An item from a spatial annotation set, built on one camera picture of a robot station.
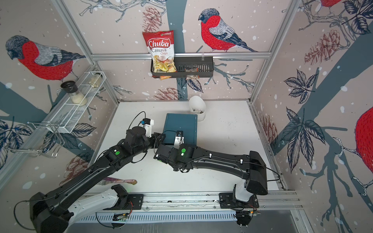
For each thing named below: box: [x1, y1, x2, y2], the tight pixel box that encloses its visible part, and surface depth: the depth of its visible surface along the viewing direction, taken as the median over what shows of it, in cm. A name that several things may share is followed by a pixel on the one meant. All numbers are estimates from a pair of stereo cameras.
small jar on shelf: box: [88, 72, 103, 88], surface depth 87 cm
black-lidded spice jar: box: [60, 80, 88, 107], surface depth 72 cm
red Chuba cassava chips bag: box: [142, 30, 177, 81], surface depth 85 cm
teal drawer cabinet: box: [162, 113, 198, 146], surface depth 81 cm
